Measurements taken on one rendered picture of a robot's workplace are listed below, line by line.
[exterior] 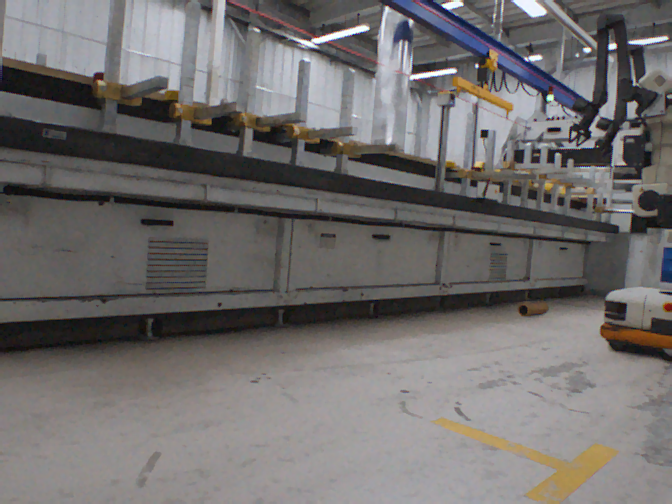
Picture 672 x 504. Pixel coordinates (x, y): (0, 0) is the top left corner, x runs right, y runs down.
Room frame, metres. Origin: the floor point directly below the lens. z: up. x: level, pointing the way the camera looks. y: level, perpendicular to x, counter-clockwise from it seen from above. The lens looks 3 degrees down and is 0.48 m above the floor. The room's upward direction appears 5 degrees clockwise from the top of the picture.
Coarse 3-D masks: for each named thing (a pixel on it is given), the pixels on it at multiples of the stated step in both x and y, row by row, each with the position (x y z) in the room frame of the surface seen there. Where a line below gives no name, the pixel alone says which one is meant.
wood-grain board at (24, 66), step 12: (12, 60) 1.53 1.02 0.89; (36, 72) 1.58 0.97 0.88; (48, 72) 1.61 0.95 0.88; (60, 72) 1.63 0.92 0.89; (72, 72) 1.66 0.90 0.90; (84, 84) 1.69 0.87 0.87; (144, 96) 1.83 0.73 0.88; (156, 96) 1.86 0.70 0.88; (360, 144) 2.63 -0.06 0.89; (396, 156) 2.84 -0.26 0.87; (408, 156) 2.91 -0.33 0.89; (456, 168) 3.26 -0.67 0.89; (504, 180) 3.70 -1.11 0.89
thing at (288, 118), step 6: (282, 114) 1.82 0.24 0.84; (288, 114) 1.80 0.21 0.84; (294, 114) 1.77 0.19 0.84; (300, 114) 1.75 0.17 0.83; (306, 114) 1.77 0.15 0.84; (258, 120) 1.91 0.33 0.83; (264, 120) 1.89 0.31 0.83; (270, 120) 1.86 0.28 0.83; (276, 120) 1.84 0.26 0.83; (282, 120) 1.82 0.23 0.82; (288, 120) 1.79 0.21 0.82; (294, 120) 1.77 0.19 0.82; (300, 120) 1.76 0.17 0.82; (306, 120) 1.77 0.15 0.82; (228, 126) 2.05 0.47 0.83; (234, 126) 2.02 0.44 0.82; (264, 126) 1.92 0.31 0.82
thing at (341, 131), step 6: (312, 132) 2.08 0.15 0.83; (318, 132) 2.06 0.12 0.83; (324, 132) 2.03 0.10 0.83; (330, 132) 2.01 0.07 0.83; (336, 132) 1.99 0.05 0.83; (342, 132) 1.97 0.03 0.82; (348, 132) 1.94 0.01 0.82; (354, 132) 1.94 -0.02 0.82; (282, 138) 2.21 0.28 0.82; (288, 138) 2.18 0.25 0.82; (312, 138) 2.12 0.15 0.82
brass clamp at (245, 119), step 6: (234, 114) 1.90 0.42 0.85; (240, 114) 1.88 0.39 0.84; (246, 114) 1.89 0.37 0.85; (252, 114) 1.91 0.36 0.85; (234, 120) 1.90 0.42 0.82; (240, 120) 1.87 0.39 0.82; (246, 120) 1.89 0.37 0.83; (252, 120) 1.91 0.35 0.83; (240, 126) 1.91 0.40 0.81; (246, 126) 1.89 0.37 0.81; (252, 126) 1.91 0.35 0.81; (258, 126) 1.93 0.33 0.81
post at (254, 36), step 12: (252, 36) 1.90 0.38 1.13; (252, 48) 1.90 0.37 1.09; (252, 60) 1.90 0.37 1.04; (252, 72) 1.90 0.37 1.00; (252, 84) 1.91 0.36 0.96; (252, 96) 1.91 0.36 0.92; (252, 108) 1.91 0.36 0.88; (240, 132) 1.92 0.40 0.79; (252, 132) 1.92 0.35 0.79; (240, 144) 1.91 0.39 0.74
